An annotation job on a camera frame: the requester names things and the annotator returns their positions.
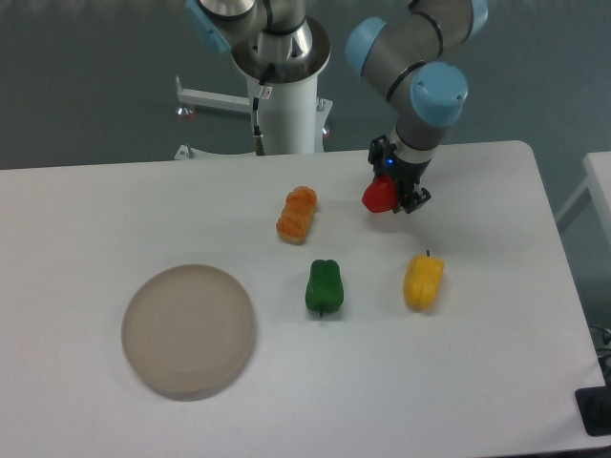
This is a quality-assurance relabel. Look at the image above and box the green bell pepper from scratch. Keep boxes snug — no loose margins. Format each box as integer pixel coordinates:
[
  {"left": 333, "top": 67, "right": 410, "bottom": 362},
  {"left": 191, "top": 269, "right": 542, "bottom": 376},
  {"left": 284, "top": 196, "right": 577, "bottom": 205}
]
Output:
[{"left": 305, "top": 260, "right": 345, "bottom": 318}]

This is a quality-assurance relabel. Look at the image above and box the white side table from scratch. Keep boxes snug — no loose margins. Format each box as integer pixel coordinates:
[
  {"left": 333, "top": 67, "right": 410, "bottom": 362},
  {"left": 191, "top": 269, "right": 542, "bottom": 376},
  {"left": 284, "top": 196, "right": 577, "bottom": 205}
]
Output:
[{"left": 554, "top": 151, "right": 610, "bottom": 240}]

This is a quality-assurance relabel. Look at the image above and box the black cables right edge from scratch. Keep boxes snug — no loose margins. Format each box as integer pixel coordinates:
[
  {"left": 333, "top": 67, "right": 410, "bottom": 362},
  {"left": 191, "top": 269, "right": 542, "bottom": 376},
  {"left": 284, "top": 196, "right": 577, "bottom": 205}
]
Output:
[{"left": 589, "top": 323, "right": 611, "bottom": 388}]

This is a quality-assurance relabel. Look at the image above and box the black device at table edge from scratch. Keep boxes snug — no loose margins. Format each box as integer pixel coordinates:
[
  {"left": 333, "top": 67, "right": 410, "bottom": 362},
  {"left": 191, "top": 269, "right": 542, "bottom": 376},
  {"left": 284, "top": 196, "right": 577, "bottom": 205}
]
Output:
[{"left": 575, "top": 386, "right": 610, "bottom": 437}]

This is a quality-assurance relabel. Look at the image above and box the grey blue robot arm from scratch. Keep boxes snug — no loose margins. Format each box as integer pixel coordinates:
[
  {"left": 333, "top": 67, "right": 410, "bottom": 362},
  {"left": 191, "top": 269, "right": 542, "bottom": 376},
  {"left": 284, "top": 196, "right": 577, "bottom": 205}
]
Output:
[{"left": 185, "top": 1, "right": 488, "bottom": 213}]

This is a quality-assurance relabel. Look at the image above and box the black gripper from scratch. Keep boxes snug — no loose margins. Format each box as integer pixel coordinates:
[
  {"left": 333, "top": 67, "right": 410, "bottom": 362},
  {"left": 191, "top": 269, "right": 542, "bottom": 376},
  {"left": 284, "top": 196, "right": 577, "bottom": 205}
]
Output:
[{"left": 368, "top": 135, "right": 434, "bottom": 214}]

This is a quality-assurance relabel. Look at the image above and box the black cable on pedestal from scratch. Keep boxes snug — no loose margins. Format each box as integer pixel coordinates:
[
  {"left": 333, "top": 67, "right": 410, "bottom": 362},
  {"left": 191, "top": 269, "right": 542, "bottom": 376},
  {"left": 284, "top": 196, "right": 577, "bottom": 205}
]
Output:
[{"left": 251, "top": 62, "right": 277, "bottom": 156}]

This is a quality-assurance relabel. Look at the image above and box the red bell pepper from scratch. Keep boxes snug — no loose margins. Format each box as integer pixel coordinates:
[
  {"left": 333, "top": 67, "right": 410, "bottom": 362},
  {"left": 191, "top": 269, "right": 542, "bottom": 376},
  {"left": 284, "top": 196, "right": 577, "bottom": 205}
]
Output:
[{"left": 362, "top": 175, "right": 398, "bottom": 214}]

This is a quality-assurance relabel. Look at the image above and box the orange bread loaf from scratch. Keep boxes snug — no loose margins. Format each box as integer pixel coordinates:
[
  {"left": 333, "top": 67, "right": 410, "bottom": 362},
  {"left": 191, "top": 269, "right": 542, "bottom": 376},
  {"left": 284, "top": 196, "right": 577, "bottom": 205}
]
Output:
[{"left": 276, "top": 186, "right": 318, "bottom": 245}]

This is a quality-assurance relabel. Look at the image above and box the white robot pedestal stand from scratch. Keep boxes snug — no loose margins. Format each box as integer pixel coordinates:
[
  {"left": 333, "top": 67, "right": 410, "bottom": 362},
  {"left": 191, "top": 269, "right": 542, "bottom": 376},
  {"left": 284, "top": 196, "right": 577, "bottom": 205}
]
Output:
[{"left": 173, "top": 16, "right": 335, "bottom": 162}]

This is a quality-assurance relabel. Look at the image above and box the yellow bell pepper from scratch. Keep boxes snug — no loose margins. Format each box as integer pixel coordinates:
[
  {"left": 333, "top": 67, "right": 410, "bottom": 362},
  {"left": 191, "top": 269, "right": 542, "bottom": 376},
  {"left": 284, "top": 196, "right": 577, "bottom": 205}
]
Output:
[{"left": 403, "top": 250, "right": 445, "bottom": 311}]

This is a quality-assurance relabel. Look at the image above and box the beige round plate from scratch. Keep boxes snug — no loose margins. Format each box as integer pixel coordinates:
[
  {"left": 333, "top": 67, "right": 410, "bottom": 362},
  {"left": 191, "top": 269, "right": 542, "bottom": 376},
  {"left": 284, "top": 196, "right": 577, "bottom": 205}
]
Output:
[{"left": 121, "top": 264, "right": 257, "bottom": 401}]

